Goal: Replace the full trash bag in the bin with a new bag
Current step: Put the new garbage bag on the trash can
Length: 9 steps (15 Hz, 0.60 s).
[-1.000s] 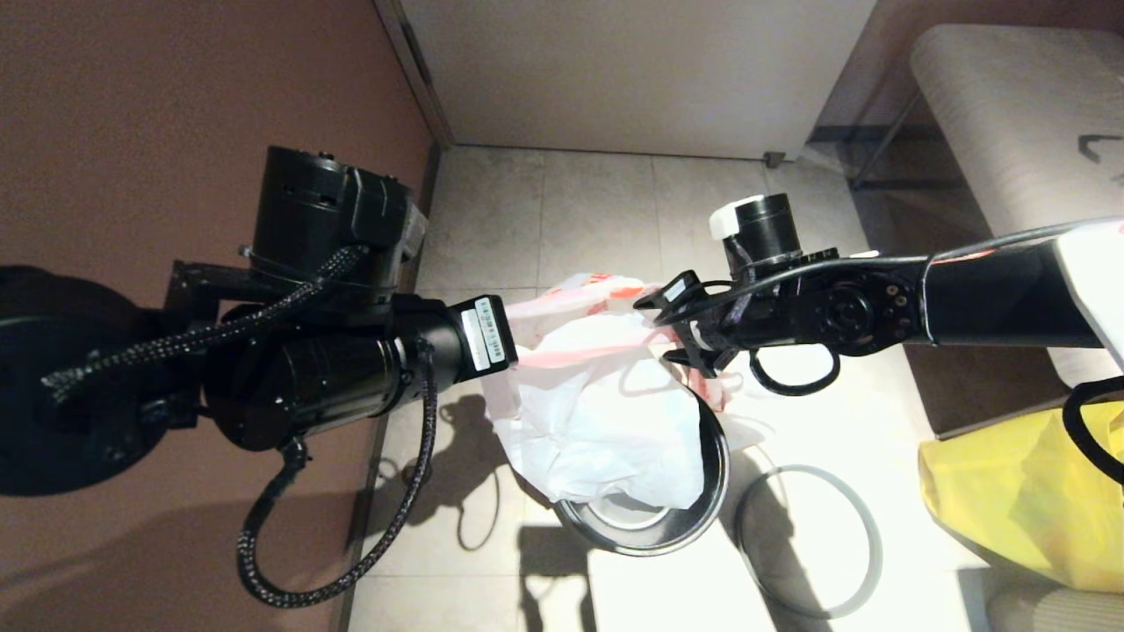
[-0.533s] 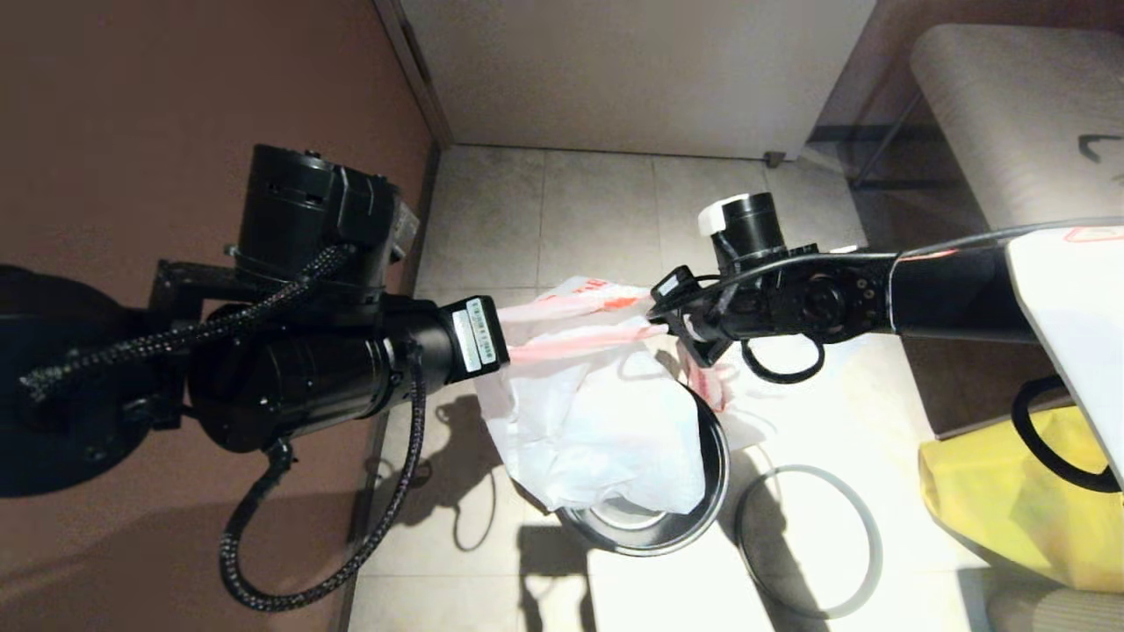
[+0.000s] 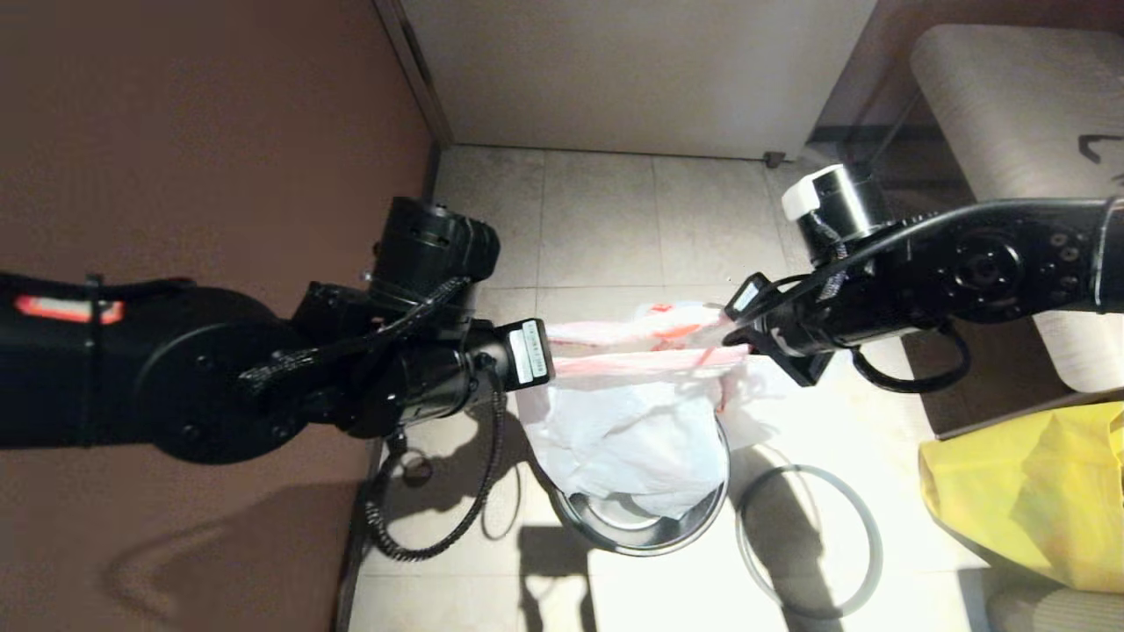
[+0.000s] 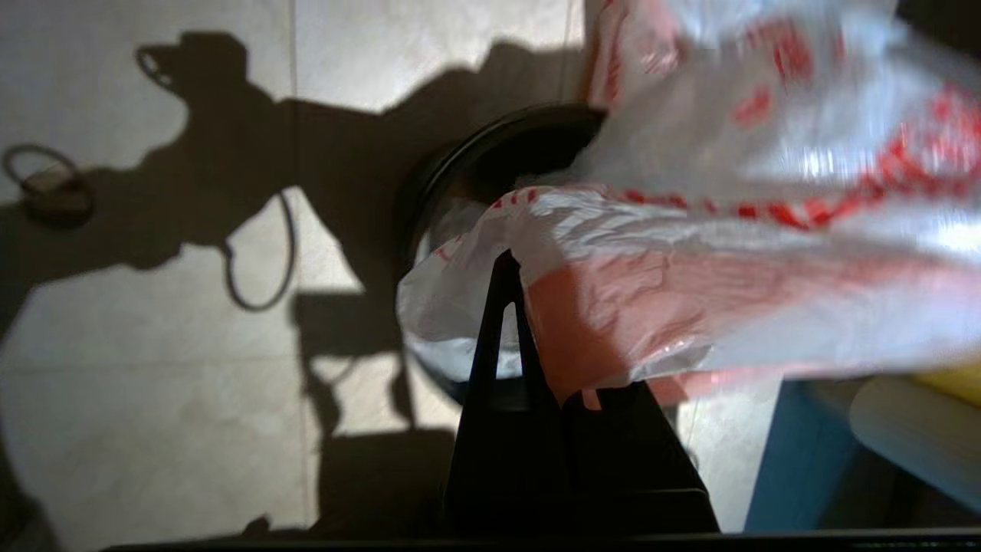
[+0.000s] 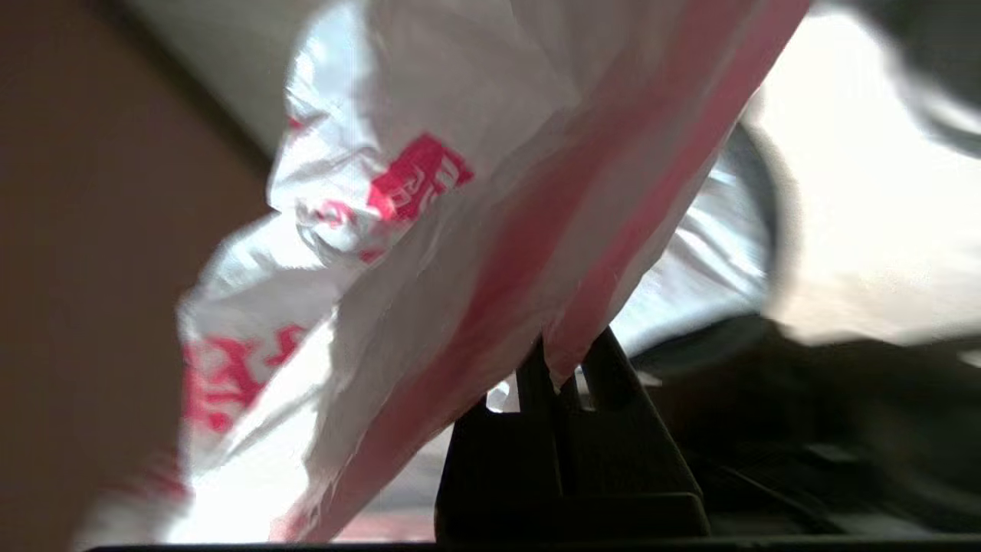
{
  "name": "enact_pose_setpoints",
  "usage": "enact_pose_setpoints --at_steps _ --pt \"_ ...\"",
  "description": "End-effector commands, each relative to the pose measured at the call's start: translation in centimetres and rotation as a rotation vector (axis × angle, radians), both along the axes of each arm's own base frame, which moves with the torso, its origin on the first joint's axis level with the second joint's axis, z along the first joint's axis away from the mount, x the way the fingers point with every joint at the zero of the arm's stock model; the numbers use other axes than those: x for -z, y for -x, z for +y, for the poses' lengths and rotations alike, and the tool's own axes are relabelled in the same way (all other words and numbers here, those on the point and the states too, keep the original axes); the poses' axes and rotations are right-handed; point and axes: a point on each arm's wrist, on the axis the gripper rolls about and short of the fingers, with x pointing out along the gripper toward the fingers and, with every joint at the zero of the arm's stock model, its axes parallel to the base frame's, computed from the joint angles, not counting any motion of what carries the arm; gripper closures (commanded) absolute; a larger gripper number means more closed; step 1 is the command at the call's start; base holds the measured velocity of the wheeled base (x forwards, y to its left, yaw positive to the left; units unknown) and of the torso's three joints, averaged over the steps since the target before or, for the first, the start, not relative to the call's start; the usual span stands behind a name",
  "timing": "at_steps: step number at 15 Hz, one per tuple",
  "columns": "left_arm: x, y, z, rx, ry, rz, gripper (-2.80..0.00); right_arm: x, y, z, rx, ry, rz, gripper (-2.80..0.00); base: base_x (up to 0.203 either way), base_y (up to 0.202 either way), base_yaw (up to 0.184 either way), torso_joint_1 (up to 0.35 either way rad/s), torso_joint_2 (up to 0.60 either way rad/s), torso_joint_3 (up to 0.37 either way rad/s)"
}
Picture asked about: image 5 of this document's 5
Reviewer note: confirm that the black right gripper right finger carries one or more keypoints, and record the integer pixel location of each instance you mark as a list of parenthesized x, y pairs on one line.
[(628, 460)]

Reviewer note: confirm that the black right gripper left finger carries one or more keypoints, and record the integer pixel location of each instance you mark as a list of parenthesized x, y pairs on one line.
[(498, 475)]

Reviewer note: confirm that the clear plastic bag red print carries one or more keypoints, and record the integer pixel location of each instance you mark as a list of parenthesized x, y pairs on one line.
[(460, 115)]

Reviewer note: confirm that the black round trash bin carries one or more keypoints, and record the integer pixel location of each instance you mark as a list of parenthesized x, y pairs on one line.
[(766, 383)]

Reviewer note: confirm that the white cabinet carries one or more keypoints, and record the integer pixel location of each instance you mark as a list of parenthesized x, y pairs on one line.
[(230, 46)]

